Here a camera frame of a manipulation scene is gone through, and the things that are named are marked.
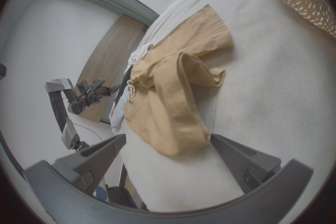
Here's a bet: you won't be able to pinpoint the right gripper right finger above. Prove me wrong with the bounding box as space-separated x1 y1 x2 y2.
210 133 282 194

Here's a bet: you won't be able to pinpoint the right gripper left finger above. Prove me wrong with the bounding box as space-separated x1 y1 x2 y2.
54 134 127 194

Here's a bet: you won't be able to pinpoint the tan shorts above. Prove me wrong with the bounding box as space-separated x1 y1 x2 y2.
123 4 234 157

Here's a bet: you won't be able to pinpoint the black garment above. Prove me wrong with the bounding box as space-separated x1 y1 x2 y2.
115 65 133 107

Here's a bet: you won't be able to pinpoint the pale blue garment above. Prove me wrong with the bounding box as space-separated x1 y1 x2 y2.
110 97 132 136

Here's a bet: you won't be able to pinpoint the white garment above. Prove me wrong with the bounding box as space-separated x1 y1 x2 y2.
128 44 153 66

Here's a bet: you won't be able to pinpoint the black cable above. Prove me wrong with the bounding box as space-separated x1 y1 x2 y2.
70 122 104 145

